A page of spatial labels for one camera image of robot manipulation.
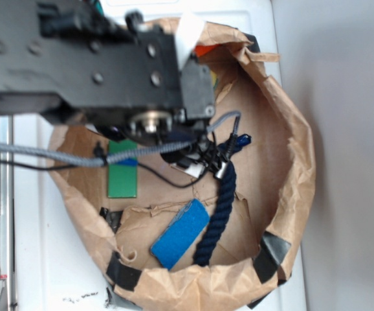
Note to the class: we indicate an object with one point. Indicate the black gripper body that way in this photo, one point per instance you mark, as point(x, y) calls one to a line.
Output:
point(131, 82)

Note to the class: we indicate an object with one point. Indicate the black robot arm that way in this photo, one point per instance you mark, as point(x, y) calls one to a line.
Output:
point(31, 69)

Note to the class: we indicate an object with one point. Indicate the green rectangular block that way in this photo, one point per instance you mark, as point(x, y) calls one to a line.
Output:
point(122, 177)

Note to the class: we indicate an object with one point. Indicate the orange toy carrot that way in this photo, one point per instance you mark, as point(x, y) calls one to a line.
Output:
point(201, 50)

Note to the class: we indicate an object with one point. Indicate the blue sponge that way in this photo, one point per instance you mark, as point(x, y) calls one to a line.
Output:
point(180, 234)

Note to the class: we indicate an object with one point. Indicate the brown paper bag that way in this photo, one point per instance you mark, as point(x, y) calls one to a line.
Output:
point(275, 190)

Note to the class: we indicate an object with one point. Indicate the black tape strip right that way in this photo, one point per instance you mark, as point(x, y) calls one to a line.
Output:
point(267, 263)

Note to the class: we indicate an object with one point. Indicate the black tape strip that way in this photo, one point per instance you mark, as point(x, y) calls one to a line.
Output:
point(267, 263)
point(121, 275)

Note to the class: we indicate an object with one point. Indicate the black tape strip left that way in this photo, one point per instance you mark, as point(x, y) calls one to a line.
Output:
point(121, 275)

